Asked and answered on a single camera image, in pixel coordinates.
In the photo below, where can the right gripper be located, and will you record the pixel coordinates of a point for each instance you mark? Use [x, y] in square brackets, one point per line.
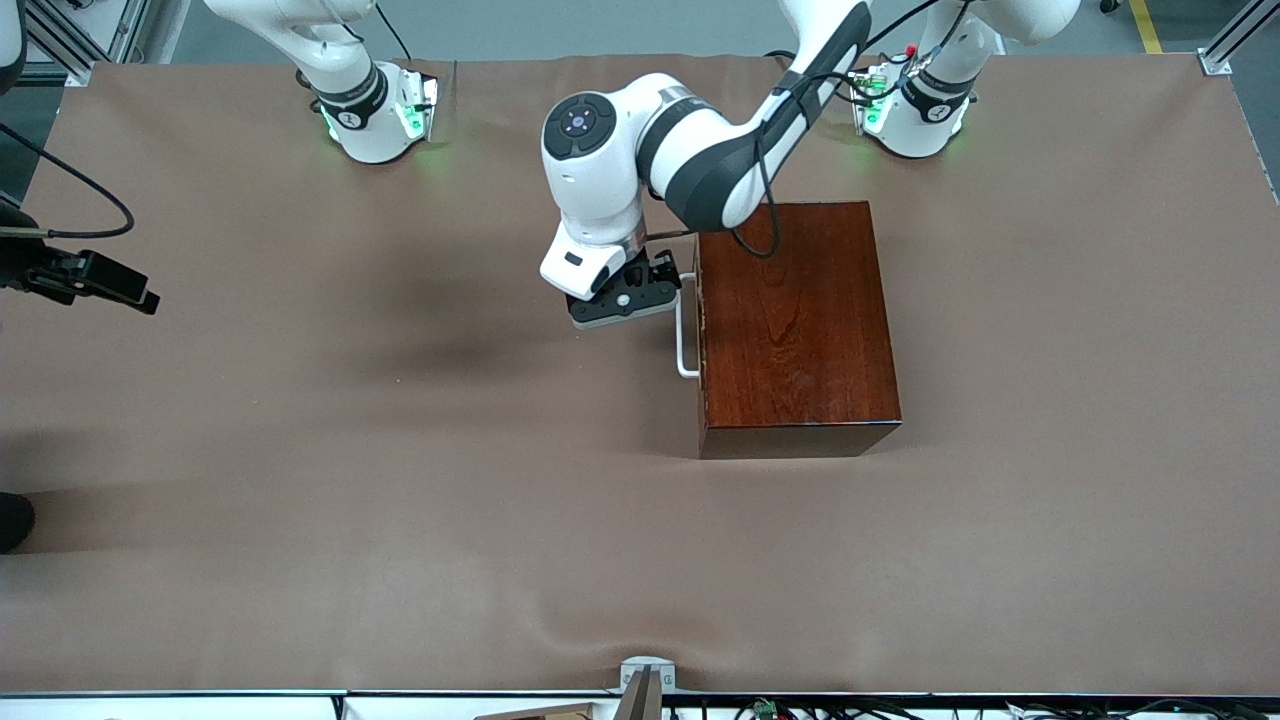
[22, 262]

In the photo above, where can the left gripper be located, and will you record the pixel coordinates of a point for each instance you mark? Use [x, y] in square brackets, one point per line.
[655, 269]

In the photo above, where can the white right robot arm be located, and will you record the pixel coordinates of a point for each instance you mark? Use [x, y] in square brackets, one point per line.
[365, 130]

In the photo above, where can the dark brown wooden cabinet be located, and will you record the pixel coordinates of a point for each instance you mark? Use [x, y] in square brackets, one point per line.
[810, 340]

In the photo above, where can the black round object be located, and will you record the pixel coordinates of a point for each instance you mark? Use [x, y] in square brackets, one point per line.
[12, 522]

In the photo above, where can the brown table cloth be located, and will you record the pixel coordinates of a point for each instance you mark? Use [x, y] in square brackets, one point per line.
[400, 500]

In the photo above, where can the light wooden board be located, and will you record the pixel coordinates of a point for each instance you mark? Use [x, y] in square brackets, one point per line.
[540, 714]

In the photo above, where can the aluminium frame with black bars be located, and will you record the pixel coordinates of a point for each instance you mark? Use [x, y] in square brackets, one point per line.
[75, 55]

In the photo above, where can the grey clamp bracket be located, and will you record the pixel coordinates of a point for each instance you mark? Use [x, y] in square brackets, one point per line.
[648, 665]

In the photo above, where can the grey metal post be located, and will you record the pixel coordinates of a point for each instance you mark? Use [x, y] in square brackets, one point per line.
[640, 700]

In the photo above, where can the white table edge rail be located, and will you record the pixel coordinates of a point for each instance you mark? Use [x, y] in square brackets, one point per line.
[200, 708]

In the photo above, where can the aluminium profile with bracket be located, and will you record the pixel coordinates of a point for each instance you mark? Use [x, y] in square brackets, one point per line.
[1215, 62]

